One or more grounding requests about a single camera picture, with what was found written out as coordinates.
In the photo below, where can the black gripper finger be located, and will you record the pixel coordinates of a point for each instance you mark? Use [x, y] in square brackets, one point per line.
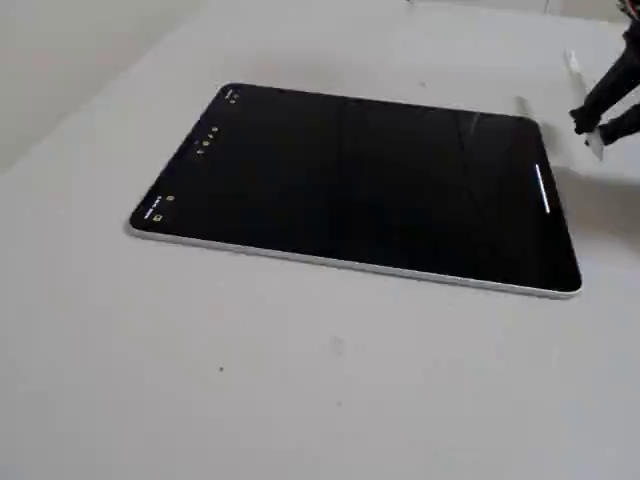
[607, 85]
[620, 129]

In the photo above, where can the white stylus pencil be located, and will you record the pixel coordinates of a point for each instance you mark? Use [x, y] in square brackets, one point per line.
[575, 70]

